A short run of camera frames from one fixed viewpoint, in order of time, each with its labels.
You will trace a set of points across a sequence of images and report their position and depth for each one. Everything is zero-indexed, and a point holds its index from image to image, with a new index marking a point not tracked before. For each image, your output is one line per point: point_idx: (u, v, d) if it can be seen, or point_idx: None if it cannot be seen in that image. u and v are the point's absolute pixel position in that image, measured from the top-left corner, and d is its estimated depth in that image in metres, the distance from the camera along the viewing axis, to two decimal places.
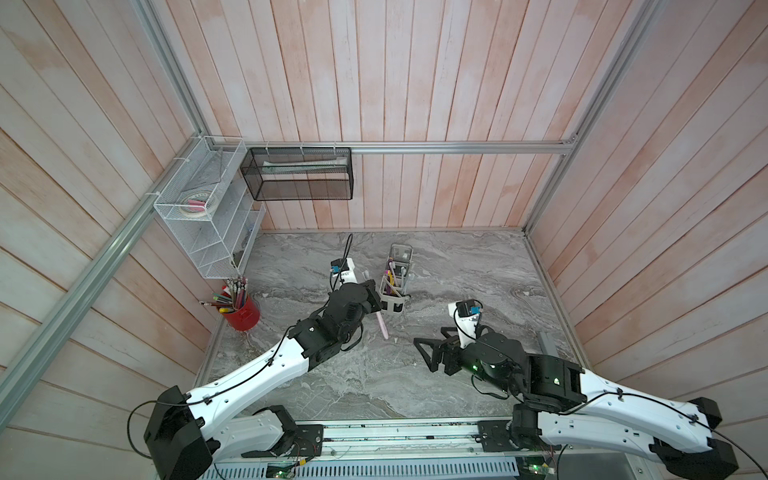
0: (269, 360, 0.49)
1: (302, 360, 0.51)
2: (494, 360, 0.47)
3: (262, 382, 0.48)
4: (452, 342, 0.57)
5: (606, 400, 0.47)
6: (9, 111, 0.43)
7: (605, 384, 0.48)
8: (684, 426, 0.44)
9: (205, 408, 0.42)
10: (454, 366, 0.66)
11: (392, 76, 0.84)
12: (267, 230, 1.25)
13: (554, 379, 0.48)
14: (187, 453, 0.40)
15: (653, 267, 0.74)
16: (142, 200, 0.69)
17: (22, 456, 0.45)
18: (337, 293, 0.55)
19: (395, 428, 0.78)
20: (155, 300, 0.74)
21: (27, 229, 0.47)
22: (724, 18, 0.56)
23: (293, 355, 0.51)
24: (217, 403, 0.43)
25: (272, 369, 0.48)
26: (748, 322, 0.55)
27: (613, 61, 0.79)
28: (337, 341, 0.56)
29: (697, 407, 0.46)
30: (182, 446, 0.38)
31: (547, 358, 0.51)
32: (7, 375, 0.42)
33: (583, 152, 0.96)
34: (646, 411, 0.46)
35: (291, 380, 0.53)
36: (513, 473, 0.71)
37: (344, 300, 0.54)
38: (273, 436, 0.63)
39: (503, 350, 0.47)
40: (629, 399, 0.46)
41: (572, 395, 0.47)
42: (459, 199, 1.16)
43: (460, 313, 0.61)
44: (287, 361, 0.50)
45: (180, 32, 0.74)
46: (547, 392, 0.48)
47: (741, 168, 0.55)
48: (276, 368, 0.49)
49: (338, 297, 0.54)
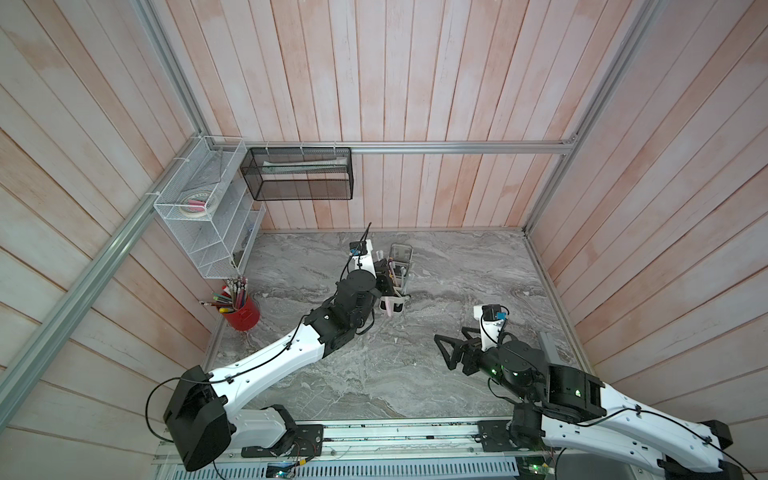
0: (287, 343, 0.51)
1: (318, 346, 0.53)
2: (516, 367, 0.48)
3: (281, 365, 0.49)
4: (473, 343, 0.58)
5: (625, 416, 0.48)
6: (9, 111, 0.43)
7: (624, 400, 0.49)
8: (697, 446, 0.46)
9: (227, 388, 0.43)
10: (472, 366, 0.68)
11: (392, 76, 0.84)
12: (267, 230, 1.25)
13: (574, 391, 0.49)
14: (209, 431, 0.41)
15: (653, 267, 0.74)
16: (142, 200, 0.69)
17: (23, 456, 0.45)
18: (346, 281, 0.55)
19: (395, 428, 0.78)
20: (155, 300, 0.74)
21: (27, 229, 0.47)
22: (724, 18, 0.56)
23: (310, 340, 0.52)
24: (239, 384, 0.44)
25: (290, 353, 0.50)
26: (748, 322, 0.55)
27: (612, 62, 0.79)
28: (349, 329, 0.57)
29: (710, 428, 0.47)
30: (207, 423, 0.39)
31: (567, 369, 0.52)
32: (7, 375, 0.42)
33: (583, 152, 0.96)
34: (663, 429, 0.47)
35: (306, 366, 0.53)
36: (513, 473, 0.71)
37: (352, 289, 0.53)
38: (276, 433, 0.63)
39: (527, 358, 0.48)
40: (647, 415, 0.48)
41: (593, 408, 0.48)
42: (459, 199, 1.16)
43: (486, 317, 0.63)
44: (305, 346, 0.51)
45: (180, 32, 0.74)
46: (568, 403, 0.49)
47: (740, 168, 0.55)
48: (294, 353, 0.50)
49: (348, 286, 0.54)
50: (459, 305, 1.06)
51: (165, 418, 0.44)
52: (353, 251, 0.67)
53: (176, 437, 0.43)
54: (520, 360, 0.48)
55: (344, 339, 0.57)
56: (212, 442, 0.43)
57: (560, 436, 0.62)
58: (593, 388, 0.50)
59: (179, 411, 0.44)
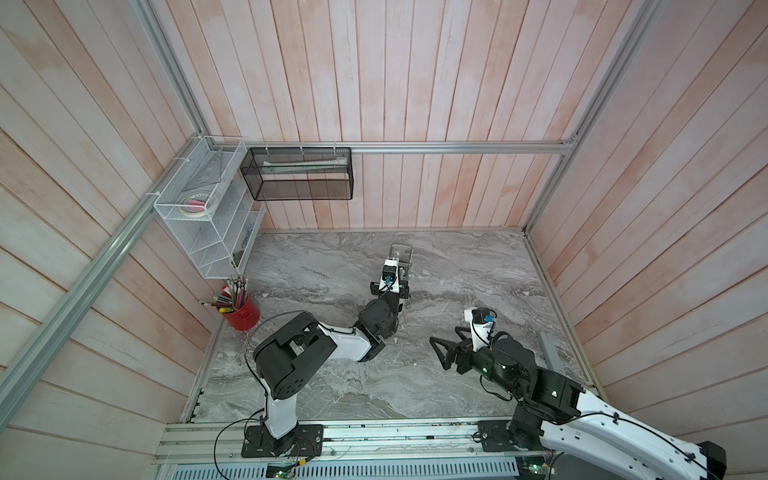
0: (353, 329, 0.66)
1: (368, 346, 0.68)
2: (504, 360, 0.54)
3: (356, 344, 0.64)
4: (465, 344, 0.63)
5: (600, 420, 0.51)
6: (9, 111, 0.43)
7: (603, 406, 0.52)
8: (677, 460, 0.46)
9: (330, 334, 0.55)
10: (465, 367, 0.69)
11: (392, 76, 0.84)
12: (267, 230, 1.25)
13: (553, 392, 0.54)
14: (301, 368, 0.49)
15: (653, 267, 0.74)
16: (142, 200, 0.69)
17: (23, 456, 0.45)
18: (366, 310, 0.67)
19: (395, 428, 0.78)
20: (155, 300, 0.74)
21: (27, 229, 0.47)
22: (723, 18, 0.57)
23: (364, 337, 0.67)
24: (335, 336, 0.56)
25: (361, 340, 0.65)
26: (748, 322, 0.55)
27: (612, 62, 0.79)
28: (381, 343, 0.71)
29: (702, 449, 0.47)
30: (328, 347, 0.51)
31: (553, 373, 0.56)
32: (7, 374, 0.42)
33: (583, 152, 0.96)
34: (642, 438, 0.48)
35: (355, 355, 0.67)
36: (513, 473, 0.71)
37: (372, 319, 0.65)
38: (287, 427, 0.66)
39: (515, 354, 0.54)
40: (625, 423, 0.50)
41: (567, 409, 0.52)
42: (459, 199, 1.16)
43: (475, 320, 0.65)
44: (363, 340, 0.66)
45: (180, 32, 0.74)
46: (550, 403, 0.54)
47: (740, 168, 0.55)
48: (362, 341, 0.66)
49: (367, 317, 0.66)
50: (459, 305, 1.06)
51: (268, 342, 0.52)
52: (387, 278, 0.76)
53: (271, 361, 0.49)
54: (508, 355, 0.54)
55: (377, 350, 0.72)
56: (308, 373, 0.52)
57: (558, 439, 0.62)
58: (574, 393, 0.54)
59: (282, 344, 0.52)
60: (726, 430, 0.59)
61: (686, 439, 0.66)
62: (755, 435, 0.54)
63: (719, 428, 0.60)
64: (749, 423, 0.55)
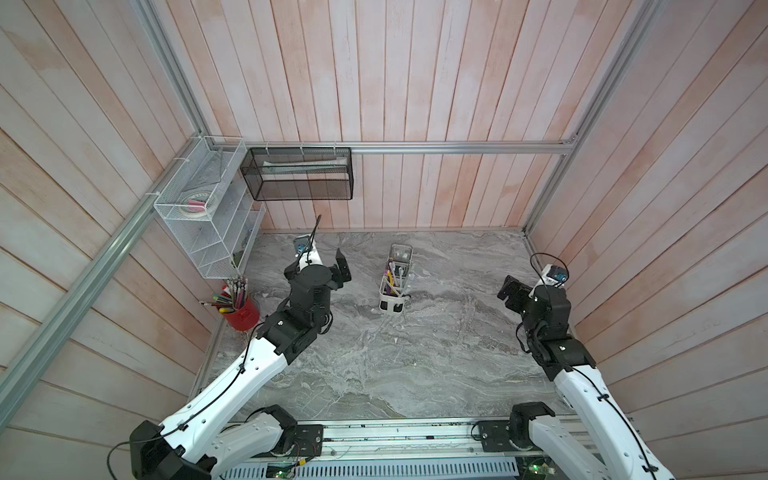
0: (241, 365, 0.47)
1: (276, 358, 0.49)
2: (541, 294, 0.58)
3: (238, 392, 0.45)
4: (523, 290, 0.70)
5: (584, 386, 0.50)
6: (9, 111, 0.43)
7: (601, 384, 0.51)
8: (632, 457, 0.42)
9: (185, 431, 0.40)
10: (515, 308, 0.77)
11: (392, 76, 0.84)
12: (267, 230, 1.25)
13: (564, 348, 0.56)
14: None
15: (653, 267, 0.74)
16: (142, 200, 0.69)
17: (24, 456, 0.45)
18: (297, 278, 0.51)
19: (395, 428, 0.78)
20: (156, 301, 0.75)
21: (27, 228, 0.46)
22: (723, 19, 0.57)
23: (265, 354, 0.48)
24: (191, 432, 0.40)
25: (245, 376, 0.46)
26: (748, 323, 0.55)
27: (612, 62, 0.79)
28: (312, 328, 0.54)
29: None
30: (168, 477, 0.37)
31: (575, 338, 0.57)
32: (8, 374, 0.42)
33: (583, 152, 0.96)
34: (612, 422, 0.46)
35: (268, 381, 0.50)
36: (513, 473, 0.71)
37: (307, 285, 0.50)
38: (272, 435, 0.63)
39: (553, 295, 0.57)
40: (607, 405, 0.48)
41: (565, 365, 0.53)
42: (459, 199, 1.16)
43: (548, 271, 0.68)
44: (260, 364, 0.47)
45: (180, 33, 0.74)
46: (551, 348, 0.56)
47: (740, 168, 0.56)
48: (249, 374, 0.46)
49: (298, 284, 0.50)
50: (460, 305, 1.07)
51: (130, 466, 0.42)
52: (300, 247, 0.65)
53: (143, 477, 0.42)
54: (547, 291, 0.58)
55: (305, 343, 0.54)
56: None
57: (544, 431, 0.62)
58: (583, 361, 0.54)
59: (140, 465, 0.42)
60: (726, 430, 0.59)
61: (686, 439, 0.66)
62: (754, 436, 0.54)
63: (720, 428, 0.60)
64: (750, 423, 0.55)
